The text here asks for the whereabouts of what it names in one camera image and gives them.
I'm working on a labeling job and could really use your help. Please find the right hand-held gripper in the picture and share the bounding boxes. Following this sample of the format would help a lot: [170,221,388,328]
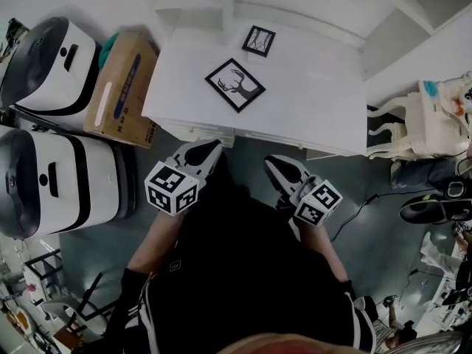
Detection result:
[263,155,344,243]

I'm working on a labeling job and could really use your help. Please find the small teal object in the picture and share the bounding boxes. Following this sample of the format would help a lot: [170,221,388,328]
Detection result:
[423,80,439,102]

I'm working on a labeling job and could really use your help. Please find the black floor cable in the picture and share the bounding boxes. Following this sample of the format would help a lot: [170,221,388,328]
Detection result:
[329,192,406,243]

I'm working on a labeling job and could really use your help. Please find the person's right forearm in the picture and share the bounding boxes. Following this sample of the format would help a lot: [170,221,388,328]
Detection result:
[299,222,350,283]

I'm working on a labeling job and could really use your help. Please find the white cloth bundle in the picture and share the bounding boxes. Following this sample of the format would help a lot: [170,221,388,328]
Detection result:
[420,230,462,274]

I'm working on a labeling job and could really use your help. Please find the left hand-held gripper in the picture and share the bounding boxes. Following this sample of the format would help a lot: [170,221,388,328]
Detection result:
[143,139,224,218]

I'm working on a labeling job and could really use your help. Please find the black wheeled machine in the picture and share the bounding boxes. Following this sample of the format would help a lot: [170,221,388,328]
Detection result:
[399,178,472,226]

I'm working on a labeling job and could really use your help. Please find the person's black clothing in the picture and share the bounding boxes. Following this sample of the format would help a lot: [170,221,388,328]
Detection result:
[106,153,378,354]

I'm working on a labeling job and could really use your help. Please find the white desk with drawers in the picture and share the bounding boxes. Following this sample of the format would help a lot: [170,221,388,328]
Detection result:
[136,0,472,162]

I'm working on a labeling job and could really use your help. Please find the person's left forearm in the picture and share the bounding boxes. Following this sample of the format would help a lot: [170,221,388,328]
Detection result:
[127,212,185,278]

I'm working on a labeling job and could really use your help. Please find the white and black mobile robot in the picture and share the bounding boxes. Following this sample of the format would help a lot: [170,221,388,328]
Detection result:
[0,129,138,241]
[0,15,103,118]

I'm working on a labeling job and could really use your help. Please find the brown cardboard box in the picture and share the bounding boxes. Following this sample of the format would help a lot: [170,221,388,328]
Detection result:
[83,30,162,150]

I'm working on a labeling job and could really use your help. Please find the green round object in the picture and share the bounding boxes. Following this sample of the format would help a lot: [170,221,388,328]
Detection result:
[98,32,121,69]

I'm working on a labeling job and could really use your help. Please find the white chair with black legs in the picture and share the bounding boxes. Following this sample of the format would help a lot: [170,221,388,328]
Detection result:
[40,271,119,337]

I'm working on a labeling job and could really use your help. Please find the blue grey cloth bundle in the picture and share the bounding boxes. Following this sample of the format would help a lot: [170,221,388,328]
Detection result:
[389,159,460,192]

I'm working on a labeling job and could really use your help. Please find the small black branch picture frame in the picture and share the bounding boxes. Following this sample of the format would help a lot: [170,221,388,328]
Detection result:
[241,24,277,58]

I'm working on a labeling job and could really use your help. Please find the deer picture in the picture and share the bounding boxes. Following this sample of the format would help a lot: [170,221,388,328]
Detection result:
[204,57,267,114]

